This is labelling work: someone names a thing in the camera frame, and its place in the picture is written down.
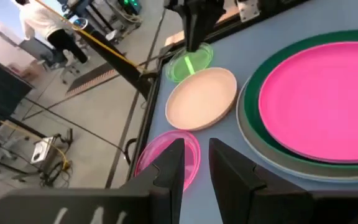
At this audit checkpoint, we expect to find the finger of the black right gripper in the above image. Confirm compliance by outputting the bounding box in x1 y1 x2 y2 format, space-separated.
181 6 206 53
202 5 226 44

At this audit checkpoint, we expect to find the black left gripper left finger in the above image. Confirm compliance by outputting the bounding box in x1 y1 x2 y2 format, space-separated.
119 138 186 224

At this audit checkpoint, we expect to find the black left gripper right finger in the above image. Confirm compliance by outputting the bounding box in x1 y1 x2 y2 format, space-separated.
208 138 312 224

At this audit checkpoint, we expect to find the small clear pink plate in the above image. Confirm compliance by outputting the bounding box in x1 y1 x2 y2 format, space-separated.
134 129 202 192

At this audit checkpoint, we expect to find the large gray plastic plate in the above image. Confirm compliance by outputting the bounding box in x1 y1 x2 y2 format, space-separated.
236 77 358 184

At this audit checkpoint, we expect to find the small clear green plate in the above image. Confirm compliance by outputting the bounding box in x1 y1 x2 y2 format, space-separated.
165 42 214 83

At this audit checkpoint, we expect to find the peach plastic plate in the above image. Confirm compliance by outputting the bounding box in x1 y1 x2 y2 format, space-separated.
165 67 239 132

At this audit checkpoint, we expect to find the large dark green plastic plate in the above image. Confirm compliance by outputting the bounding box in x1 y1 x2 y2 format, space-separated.
243 29 358 170

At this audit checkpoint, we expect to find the large magenta plastic plate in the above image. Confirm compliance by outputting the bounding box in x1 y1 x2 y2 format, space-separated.
258 40 358 164

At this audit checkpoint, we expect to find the light wooden side board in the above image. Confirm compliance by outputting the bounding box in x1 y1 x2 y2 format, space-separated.
164 11 241 47

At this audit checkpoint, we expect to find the thick black pole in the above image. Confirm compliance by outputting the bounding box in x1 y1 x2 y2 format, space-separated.
74 22 162 100

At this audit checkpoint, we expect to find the hazard striped floor mat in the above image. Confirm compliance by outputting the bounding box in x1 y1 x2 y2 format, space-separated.
65 61 120 96

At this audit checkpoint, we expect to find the gray power box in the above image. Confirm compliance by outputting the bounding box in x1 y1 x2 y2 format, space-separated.
29 136 56 165

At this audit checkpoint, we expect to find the person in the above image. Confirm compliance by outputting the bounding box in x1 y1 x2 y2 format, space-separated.
11 0 90 65

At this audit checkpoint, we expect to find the silver metal bracket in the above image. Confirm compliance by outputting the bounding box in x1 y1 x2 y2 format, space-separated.
237 0 262 24

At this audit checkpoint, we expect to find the yellow cable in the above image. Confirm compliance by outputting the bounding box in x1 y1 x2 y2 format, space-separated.
34 0 146 72

